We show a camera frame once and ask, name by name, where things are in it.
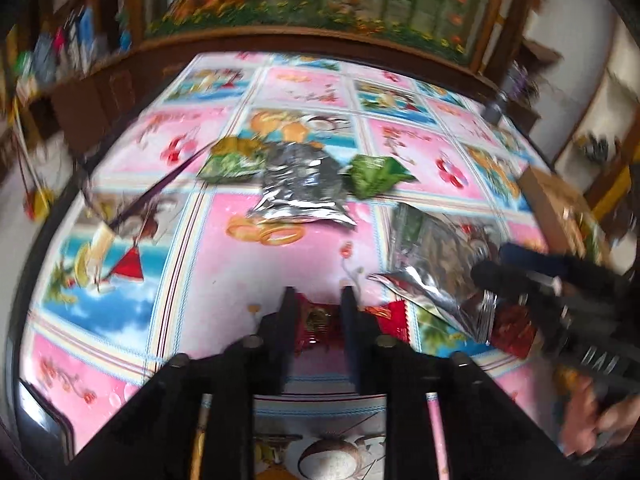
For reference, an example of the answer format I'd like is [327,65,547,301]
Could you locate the person's right hand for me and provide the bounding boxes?
[560,377,640,461]

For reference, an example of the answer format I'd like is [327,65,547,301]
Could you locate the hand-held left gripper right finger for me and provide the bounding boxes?
[341,285,576,480]

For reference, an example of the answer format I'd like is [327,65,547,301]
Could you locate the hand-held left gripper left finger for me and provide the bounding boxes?
[70,285,298,480]

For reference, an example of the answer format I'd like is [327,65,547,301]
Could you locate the dark red snack packet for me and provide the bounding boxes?
[490,305,538,361]

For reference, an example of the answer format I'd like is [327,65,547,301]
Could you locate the yellow green snack packet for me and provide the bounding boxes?
[197,137,268,183]

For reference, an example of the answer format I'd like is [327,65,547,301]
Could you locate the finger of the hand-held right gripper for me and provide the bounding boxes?
[500,242,571,273]
[470,259,556,311]

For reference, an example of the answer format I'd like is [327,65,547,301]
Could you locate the dark thin cord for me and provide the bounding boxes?
[82,137,221,231]

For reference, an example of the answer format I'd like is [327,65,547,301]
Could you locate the wooden side cabinet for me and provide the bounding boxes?
[0,0,146,161]

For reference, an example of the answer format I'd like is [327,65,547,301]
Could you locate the silver foil snack packet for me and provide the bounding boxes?
[245,142,358,228]

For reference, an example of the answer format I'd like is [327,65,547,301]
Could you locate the brown cardboard box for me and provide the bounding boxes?
[517,165,616,266]

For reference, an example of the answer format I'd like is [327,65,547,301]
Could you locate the white wall alcove shelves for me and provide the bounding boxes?
[550,25,640,201]

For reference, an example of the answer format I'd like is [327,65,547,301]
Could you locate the printed pink blue tablecloth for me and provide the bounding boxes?
[15,52,596,480]

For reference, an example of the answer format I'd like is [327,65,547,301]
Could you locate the clear silver snack packet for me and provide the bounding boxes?
[367,202,503,346]

